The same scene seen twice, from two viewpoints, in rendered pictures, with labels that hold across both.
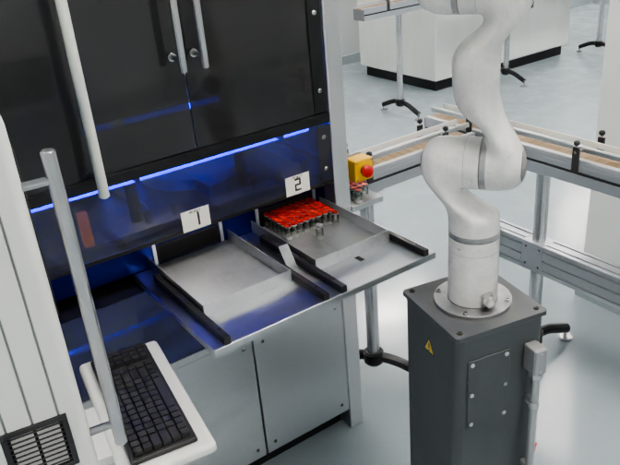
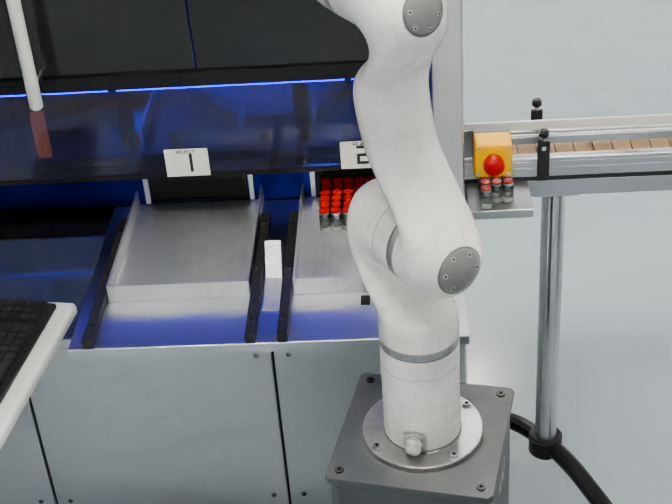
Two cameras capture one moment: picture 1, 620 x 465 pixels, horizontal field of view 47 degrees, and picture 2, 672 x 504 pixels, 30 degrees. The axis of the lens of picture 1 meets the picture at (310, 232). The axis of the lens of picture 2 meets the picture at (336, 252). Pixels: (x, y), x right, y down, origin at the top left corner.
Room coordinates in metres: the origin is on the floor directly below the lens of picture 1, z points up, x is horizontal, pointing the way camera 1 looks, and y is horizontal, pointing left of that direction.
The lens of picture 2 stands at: (0.25, -1.20, 2.19)
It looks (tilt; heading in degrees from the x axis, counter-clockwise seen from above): 33 degrees down; 37
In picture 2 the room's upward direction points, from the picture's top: 5 degrees counter-clockwise
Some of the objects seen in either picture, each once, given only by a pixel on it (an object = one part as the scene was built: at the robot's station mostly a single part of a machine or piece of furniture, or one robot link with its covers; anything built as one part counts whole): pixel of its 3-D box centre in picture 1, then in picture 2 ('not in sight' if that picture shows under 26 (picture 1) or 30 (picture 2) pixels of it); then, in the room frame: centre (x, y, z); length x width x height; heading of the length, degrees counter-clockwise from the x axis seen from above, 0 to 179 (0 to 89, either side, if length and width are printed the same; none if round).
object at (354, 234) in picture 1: (317, 230); (365, 233); (1.90, -0.02, 0.90); 0.34 x 0.26 x 0.04; 33
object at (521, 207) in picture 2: (354, 197); (497, 196); (2.18, -0.16, 0.87); 0.14 x 0.13 x 0.02; 33
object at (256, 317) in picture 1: (284, 266); (276, 269); (1.75, 0.08, 0.87); 0.70 x 0.48 x 0.02; 123
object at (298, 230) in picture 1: (309, 223); (365, 218); (1.93, 0.00, 0.91); 0.18 x 0.02 x 0.05; 123
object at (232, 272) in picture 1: (217, 268); (189, 240); (1.71, 0.26, 0.90); 0.34 x 0.26 x 0.04; 33
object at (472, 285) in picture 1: (472, 267); (420, 385); (1.51, -0.39, 0.95); 0.19 x 0.19 x 0.18
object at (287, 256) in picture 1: (298, 263); (271, 274); (1.68, 0.04, 0.91); 0.14 x 0.03 x 0.06; 34
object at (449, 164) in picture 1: (460, 185); (403, 262); (1.52, -0.36, 1.16); 0.19 x 0.12 x 0.24; 67
